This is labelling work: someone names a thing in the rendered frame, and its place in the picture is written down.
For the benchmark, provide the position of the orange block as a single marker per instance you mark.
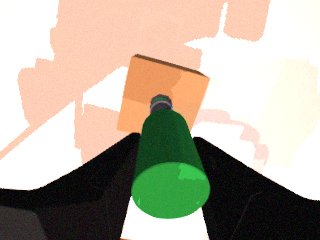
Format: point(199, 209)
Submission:
point(148, 78)

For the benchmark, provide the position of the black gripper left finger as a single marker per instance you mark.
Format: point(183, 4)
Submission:
point(89, 203)

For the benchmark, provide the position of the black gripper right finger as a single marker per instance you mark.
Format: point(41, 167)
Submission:
point(246, 205)

